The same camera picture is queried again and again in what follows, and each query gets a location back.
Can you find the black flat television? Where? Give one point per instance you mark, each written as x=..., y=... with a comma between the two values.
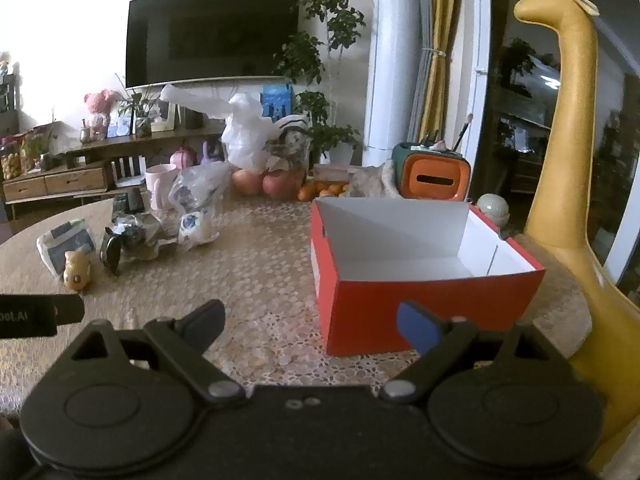
x=210, y=35

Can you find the red yellow apple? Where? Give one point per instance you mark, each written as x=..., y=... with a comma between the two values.
x=247, y=182

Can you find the white printed pouch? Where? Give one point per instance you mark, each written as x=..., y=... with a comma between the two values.
x=62, y=247

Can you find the black remote control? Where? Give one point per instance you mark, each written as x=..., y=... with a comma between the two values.
x=136, y=200
x=121, y=204

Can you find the tall leafy potted plant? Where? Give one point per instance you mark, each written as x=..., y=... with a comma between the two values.
x=330, y=20

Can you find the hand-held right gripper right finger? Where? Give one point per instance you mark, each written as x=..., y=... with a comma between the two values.
x=420, y=327

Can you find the small white round figurine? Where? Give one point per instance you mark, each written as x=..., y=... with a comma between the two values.
x=492, y=208

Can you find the pink strawberry mug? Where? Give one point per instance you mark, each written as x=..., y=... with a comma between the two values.
x=161, y=185

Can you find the yellow giraffe statue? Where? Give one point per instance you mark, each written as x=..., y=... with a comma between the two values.
x=580, y=160

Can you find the purple toy kettlebell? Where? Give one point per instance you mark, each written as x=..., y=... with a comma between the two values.
x=212, y=154

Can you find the dark crumpled wrapper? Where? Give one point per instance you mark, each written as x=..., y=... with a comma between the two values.
x=145, y=240

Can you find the white router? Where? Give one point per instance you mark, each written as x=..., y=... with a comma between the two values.
x=128, y=175

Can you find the yellow curtain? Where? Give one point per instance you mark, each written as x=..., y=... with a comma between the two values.
x=445, y=35

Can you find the pink toy kettlebell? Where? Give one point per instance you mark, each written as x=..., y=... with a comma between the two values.
x=181, y=157

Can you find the pink plush bear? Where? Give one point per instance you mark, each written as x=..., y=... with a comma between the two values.
x=100, y=112

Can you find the small potted grass plant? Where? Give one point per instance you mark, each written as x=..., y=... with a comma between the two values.
x=137, y=110

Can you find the pile of small oranges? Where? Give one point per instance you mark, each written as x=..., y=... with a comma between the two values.
x=322, y=192

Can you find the red cardboard box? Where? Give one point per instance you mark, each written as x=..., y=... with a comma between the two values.
x=400, y=305

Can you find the wooden television cabinet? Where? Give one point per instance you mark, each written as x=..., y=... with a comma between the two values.
x=75, y=175

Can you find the white standing air conditioner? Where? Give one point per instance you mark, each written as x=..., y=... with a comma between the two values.
x=395, y=60

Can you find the white plastic bag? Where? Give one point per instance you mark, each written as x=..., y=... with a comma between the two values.
x=245, y=130

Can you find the light wooden photo frame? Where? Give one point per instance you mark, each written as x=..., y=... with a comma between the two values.
x=165, y=117

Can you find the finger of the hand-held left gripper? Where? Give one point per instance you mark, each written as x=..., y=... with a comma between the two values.
x=69, y=309

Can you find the clear plastic bag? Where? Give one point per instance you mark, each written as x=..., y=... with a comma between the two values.
x=200, y=195

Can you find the small blue photo frame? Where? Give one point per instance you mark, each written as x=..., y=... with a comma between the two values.
x=120, y=125

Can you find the small yellow toy figure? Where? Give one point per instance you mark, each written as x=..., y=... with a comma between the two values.
x=76, y=270

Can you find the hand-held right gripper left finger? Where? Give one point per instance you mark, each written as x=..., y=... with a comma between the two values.
x=202, y=325

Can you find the blue silhouette picture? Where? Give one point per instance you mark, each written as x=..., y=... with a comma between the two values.
x=276, y=102

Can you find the green orange tissue box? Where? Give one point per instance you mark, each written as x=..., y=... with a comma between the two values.
x=430, y=175

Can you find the beige cloth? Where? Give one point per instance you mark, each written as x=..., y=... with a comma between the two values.
x=372, y=182

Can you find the desktop with floral lace cover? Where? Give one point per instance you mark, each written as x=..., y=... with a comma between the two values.
x=250, y=270

